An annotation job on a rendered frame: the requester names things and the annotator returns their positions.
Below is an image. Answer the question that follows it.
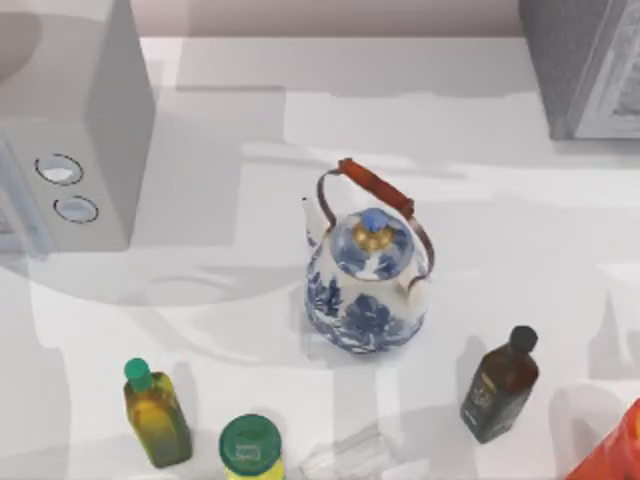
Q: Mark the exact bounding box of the blue and white teapot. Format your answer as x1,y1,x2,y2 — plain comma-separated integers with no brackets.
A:
300,157,436,355

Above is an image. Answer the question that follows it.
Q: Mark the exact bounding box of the clear glass object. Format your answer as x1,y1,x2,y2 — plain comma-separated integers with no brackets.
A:
298,424,401,480

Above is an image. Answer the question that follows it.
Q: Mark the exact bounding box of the yellow jar green lid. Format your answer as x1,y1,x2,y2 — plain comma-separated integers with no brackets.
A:
218,413,286,480

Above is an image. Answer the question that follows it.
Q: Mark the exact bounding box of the dark brown bottle black cap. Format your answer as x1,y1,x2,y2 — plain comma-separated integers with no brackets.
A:
459,325,541,445

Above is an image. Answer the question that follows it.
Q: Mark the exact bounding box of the yellow oil bottle green cap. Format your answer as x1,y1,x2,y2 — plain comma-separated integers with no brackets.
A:
123,357,194,470

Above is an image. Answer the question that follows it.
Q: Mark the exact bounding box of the small microwave knob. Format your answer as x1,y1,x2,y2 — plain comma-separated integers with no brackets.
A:
52,194,100,224

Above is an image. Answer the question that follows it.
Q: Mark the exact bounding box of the large microwave knob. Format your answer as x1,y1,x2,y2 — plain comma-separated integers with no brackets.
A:
34,153,85,187

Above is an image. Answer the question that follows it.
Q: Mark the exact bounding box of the pale microwave oven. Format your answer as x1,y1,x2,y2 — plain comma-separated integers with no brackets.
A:
0,0,157,257

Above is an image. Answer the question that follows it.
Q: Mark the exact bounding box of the orange red container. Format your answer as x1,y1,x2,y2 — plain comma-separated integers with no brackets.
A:
565,397,640,480

